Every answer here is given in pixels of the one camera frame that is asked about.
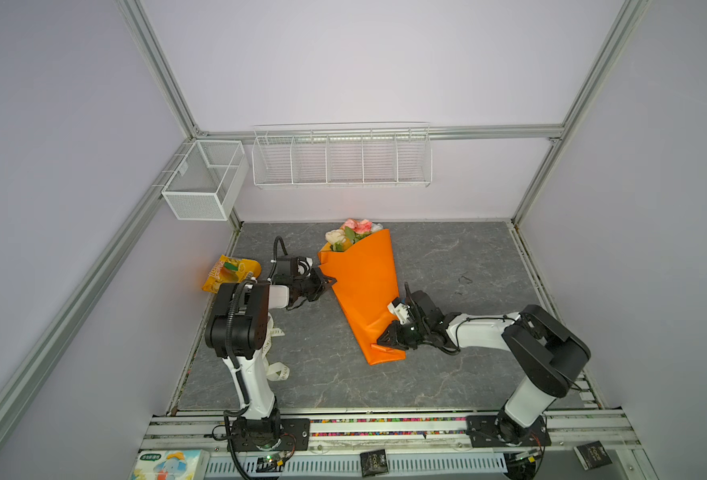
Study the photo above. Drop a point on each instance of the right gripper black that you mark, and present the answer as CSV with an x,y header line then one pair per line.
x,y
393,336

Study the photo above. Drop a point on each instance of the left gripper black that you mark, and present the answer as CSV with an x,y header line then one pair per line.
x,y
321,286

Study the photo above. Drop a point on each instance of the orange wrapping paper sheet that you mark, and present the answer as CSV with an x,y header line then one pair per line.
x,y
366,283

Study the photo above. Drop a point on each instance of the cream fake rose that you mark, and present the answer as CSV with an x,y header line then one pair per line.
x,y
338,240

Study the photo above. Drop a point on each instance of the light pink fake rose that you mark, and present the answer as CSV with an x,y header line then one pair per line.
x,y
350,224

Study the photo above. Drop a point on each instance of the dark pink fake rose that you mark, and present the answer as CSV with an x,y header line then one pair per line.
x,y
363,228

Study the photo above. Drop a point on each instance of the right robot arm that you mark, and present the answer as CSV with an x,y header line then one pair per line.
x,y
550,355

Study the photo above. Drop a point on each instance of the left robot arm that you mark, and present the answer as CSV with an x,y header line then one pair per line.
x,y
237,331

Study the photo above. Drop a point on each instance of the yellow snack bag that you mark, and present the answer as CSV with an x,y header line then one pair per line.
x,y
229,270

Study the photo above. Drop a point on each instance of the black box centre front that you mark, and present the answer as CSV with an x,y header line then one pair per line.
x,y
373,463

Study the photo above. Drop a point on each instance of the black box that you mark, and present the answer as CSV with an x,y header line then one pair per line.
x,y
373,463
592,455

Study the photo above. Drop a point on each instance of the white mesh box basket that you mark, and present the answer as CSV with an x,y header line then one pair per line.
x,y
207,181

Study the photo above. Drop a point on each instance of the black box right front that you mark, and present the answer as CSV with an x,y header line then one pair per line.
x,y
592,455

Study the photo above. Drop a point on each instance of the tissue pack with elephant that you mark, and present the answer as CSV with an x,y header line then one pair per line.
x,y
171,465

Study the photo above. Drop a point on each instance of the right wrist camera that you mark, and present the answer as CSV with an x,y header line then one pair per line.
x,y
401,311

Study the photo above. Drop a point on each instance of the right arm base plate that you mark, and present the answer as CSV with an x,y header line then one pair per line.
x,y
498,431

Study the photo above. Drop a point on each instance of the white wire wall shelf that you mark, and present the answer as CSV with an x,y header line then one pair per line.
x,y
384,154

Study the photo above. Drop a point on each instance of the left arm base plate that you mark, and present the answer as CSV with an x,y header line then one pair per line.
x,y
270,434

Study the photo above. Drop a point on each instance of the white slotted cable duct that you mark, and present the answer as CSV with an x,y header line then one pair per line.
x,y
400,465

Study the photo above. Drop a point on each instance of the aluminium front rail frame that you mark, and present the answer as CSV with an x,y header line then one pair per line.
x,y
412,432

